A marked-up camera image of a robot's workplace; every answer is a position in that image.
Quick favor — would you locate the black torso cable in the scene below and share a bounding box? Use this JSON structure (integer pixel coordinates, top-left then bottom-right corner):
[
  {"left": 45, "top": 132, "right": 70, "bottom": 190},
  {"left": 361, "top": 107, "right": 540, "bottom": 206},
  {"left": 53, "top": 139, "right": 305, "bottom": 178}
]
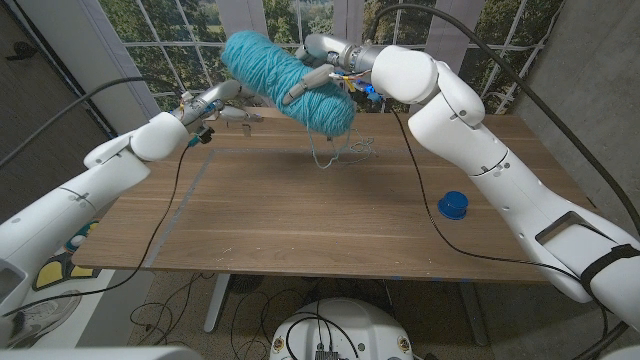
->
[{"left": 281, "top": 311, "right": 360, "bottom": 360}]

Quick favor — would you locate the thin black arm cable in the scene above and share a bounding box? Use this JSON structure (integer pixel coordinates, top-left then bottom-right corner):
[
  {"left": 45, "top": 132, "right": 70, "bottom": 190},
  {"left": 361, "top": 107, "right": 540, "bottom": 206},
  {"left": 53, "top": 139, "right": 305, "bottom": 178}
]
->
[
  {"left": 388, "top": 108, "right": 610, "bottom": 347},
  {"left": 0, "top": 141, "right": 195, "bottom": 318}
]

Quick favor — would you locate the blue plastic lid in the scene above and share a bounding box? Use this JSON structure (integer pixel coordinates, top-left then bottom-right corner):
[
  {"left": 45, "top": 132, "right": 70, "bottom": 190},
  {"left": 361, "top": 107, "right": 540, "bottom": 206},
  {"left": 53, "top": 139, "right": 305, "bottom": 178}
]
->
[{"left": 436, "top": 190, "right": 470, "bottom": 222}]

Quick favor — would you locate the black floor cable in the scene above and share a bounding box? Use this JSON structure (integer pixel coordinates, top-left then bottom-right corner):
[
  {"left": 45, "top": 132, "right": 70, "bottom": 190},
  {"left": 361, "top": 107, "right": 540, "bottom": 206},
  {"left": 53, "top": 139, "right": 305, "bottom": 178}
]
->
[{"left": 128, "top": 272, "right": 217, "bottom": 347}]

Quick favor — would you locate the black ribbed round object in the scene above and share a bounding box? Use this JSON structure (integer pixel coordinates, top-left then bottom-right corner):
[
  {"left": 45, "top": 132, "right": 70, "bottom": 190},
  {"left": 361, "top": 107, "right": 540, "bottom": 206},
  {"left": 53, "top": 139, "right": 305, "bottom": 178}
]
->
[{"left": 227, "top": 273, "right": 266, "bottom": 295}]

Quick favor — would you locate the printed window forest backdrop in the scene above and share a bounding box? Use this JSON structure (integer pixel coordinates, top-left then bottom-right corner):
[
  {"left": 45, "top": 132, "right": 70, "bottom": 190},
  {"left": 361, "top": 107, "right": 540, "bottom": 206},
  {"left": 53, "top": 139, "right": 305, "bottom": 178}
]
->
[{"left": 97, "top": 0, "right": 565, "bottom": 117}]

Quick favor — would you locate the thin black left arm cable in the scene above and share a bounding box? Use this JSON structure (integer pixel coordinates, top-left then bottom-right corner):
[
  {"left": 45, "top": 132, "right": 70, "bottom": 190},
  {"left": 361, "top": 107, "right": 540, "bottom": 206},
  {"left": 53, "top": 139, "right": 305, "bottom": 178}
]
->
[{"left": 0, "top": 141, "right": 195, "bottom": 318}]

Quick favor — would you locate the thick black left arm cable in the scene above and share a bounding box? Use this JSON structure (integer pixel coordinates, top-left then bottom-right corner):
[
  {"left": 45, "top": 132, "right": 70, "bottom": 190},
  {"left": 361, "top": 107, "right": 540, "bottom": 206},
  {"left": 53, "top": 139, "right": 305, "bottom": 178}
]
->
[{"left": 0, "top": 75, "right": 152, "bottom": 169}]

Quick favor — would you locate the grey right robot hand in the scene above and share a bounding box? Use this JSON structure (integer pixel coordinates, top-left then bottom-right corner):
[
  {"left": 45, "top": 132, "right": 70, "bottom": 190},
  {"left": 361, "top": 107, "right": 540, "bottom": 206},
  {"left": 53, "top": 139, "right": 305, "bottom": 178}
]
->
[{"left": 281, "top": 33, "right": 374, "bottom": 107}]

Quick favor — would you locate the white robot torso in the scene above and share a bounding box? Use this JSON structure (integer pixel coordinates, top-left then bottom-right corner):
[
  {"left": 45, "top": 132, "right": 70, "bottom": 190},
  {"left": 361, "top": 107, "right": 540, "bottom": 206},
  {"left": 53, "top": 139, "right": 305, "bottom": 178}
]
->
[{"left": 269, "top": 298, "right": 415, "bottom": 360}]

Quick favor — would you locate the grey sneaker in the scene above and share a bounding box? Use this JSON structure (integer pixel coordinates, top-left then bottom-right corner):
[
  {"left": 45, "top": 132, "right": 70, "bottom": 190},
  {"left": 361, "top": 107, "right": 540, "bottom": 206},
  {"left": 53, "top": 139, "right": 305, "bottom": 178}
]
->
[{"left": 3, "top": 290, "right": 83, "bottom": 350}]

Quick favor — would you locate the white table leg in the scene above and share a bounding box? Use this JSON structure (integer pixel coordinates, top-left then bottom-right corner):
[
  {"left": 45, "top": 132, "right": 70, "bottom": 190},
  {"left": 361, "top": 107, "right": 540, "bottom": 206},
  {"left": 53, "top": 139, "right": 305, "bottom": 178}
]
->
[{"left": 203, "top": 273, "right": 232, "bottom": 335}]

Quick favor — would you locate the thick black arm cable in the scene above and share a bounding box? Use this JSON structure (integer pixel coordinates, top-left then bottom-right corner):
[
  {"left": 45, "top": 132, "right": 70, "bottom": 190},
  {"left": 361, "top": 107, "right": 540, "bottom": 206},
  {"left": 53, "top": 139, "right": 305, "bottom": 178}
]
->
[
  {"left": 0, "top": 75, "right": 152, "bottom": 169},
  {"left": 366, "top": 3, "right": 640, "bottom": 237}
]

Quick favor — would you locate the grey table leg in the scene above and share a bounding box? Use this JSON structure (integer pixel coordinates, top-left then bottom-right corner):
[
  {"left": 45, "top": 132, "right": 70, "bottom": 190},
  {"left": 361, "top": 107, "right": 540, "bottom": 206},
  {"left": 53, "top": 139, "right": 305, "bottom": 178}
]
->
[{"left": 457, "top": 280, "right": 489, "bottom": 348}]

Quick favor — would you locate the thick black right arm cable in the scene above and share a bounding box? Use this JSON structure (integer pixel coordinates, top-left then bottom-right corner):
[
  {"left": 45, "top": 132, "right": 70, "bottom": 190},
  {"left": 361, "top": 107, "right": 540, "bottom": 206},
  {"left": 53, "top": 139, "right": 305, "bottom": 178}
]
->
[{"left": 366, "top": 3, "right": 640, "bottom": 237}]

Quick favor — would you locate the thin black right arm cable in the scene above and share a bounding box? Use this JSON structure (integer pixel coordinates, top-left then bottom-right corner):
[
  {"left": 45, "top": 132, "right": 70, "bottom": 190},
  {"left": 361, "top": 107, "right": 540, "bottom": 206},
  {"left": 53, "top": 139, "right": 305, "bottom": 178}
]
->
[{"left": 388, "top": 108, "right": 610, "bottom": 347}]

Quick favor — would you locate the teal yarn skein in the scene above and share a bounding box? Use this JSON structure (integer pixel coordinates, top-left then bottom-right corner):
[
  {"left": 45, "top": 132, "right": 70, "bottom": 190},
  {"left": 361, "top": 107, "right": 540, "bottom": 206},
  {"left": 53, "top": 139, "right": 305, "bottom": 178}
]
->
[{"left": 220, "top": 29, "right": 377, "bottom": 171}]

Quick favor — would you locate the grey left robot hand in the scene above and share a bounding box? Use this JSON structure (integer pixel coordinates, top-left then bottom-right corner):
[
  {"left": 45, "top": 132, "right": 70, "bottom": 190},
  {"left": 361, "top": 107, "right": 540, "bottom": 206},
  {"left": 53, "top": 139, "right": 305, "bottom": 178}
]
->
[{"left": 172, "top": 79, "right": 267, "bottom": 127}]

